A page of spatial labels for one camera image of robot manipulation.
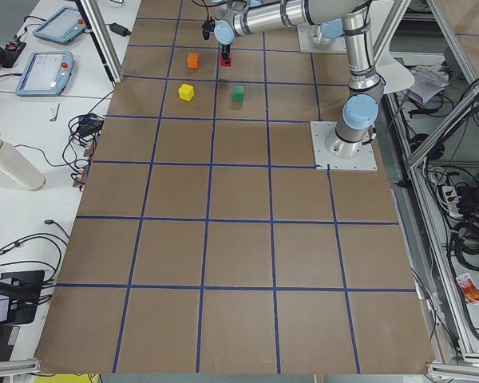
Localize black cable bundle left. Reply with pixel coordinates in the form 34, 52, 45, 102
61, 113, 105, 188

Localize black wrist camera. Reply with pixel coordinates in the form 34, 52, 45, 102
201, 17, 216, 41

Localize black device with red parts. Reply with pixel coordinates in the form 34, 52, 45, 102
0, 39, 26, 68

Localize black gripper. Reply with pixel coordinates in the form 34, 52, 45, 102
221, 45, 231, 57

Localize black power adapter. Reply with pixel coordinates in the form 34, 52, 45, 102
109, 22, 131, 37

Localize green wooden cube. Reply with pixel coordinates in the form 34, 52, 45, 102
232, 85, 244, 103

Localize red wooden cube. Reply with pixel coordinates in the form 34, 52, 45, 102
220, 56, 232, 67

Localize teach pendant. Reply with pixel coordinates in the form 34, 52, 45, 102
33, 6, 86, 45
15, 51, 74, 97

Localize red snack packet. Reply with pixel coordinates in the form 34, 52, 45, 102
456, 273, 479, 305

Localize orange wooden cube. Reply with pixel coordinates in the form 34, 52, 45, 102
187, 52, 200, 69

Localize lower teach pendant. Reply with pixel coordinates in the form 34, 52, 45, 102
15, 51, 74, 97

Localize aluminium frame post left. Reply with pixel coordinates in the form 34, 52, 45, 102
74, 0, 124, 84

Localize white power strip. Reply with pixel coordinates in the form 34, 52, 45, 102
431, 171, 463, 219

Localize upper teach pendant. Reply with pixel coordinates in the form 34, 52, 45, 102
33, 6, 86, 45

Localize white papers pile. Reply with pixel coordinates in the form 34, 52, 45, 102
407, 65, 449, 105

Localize allen key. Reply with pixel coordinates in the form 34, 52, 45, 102
49, 103, 61, 122

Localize yellow wooden cube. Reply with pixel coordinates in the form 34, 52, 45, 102
178, 83, 195, 102

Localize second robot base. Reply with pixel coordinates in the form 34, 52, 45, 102
297, 18, 346, 54

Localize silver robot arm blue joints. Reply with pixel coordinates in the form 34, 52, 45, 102
214, 0, 385, 157

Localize black monitor stand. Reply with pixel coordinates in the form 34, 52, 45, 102
0, 270, 45, 361

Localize white cylindrical bottle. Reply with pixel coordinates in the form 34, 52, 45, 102
0, 134, 46, 191

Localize square metal base plate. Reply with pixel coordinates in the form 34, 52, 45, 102
310, 121, 378, 172

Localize aluminium frame right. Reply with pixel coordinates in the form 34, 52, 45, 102
386, 1, 479, 382

